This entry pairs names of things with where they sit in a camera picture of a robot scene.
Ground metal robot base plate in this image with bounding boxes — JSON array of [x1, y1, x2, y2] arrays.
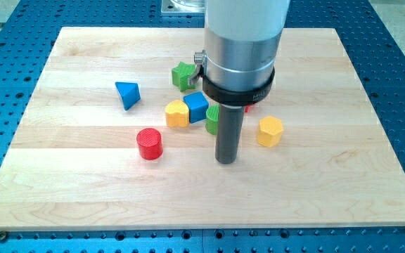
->
[[161, 0, 205, 14]]

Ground green star block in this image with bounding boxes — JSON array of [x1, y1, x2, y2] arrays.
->
[[172, 62, 195, 92]]

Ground yellow hexagon block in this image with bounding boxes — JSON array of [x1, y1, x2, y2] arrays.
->
[[257, 116, 283, 148]]

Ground blue cube block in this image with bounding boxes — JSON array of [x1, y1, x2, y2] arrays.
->
[[184, 91, 209, 123]]

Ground blue triangular prism block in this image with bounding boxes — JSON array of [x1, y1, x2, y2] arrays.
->
[[115, 82, 141, 110]]

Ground red cylinder block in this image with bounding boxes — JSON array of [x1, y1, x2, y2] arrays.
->
[[136, 128, 163, 160]]

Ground green cylinder block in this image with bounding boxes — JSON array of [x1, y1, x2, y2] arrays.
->
[[205, 105, 219, 136]]

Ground yellow heart block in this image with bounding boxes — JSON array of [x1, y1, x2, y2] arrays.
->
[[165, 100, 189, 127]]

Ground light wooden board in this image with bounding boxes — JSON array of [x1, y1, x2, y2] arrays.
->
[[0, 27, 405, 231]]

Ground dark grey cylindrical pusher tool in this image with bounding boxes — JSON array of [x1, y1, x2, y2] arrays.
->
[[215, 104, 244, 164]]

